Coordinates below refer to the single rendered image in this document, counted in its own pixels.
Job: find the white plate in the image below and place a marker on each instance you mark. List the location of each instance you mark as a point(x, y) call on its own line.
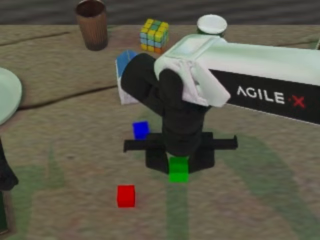
point(8, 96)

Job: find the green cube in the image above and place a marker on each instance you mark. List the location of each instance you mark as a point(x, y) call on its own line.
point(178, 170)

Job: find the blue cube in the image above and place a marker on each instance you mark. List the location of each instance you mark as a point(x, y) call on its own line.
point(140, 129)

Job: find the red cube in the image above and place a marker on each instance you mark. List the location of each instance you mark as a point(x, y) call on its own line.
point(126, 196)

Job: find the multicolour puzzle cube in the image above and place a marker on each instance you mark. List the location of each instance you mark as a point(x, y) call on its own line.
point(154, 36)

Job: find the brown ribbed cup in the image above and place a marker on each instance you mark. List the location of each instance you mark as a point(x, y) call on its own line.
point(93, 26)

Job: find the white round lid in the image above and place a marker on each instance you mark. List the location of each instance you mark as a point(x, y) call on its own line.
point(212, 24)

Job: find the blue and white carton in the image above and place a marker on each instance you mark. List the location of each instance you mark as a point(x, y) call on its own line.
point(122, 67)

